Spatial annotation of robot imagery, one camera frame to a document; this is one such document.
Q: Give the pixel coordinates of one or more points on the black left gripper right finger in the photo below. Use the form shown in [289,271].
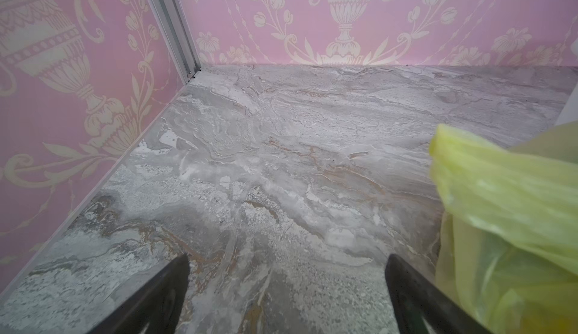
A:
[419,306]

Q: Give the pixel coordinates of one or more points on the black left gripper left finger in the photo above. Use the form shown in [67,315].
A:
[154,308]

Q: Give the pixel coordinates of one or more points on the yellow-green plastic bag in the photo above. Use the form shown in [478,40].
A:
[508,240]

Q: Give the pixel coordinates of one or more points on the white plastic perforated basket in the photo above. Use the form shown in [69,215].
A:
[569,112]

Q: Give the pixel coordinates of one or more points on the aluminium corner post left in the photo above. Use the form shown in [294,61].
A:
[177,35]

